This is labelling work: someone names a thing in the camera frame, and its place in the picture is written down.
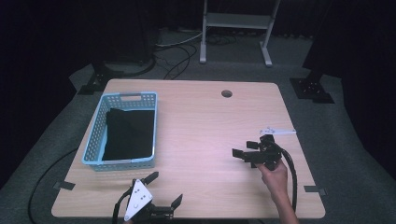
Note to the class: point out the person's right hand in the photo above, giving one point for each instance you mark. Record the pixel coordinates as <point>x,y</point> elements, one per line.
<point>277,182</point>

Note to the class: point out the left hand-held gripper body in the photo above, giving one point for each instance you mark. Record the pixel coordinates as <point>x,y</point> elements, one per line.
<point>137,199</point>

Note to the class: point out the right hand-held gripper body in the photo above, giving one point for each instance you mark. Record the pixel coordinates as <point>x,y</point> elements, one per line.
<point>267,154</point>

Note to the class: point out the black cloth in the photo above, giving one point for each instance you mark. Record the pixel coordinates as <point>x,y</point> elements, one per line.
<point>129,135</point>

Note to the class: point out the black tape strip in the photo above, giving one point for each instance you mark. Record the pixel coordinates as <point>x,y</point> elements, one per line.
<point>314,189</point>
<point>63,185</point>

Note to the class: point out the light blue plastic basket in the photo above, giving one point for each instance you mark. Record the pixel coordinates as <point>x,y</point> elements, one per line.
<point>96,137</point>

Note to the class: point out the grey table grommet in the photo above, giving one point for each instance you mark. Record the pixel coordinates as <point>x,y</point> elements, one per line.
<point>227,93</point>

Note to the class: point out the black stand base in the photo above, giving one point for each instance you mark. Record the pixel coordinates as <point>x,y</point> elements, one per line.
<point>311,88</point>
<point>99,79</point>

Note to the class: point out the white metal stand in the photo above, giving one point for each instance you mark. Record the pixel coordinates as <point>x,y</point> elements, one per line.
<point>236,20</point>

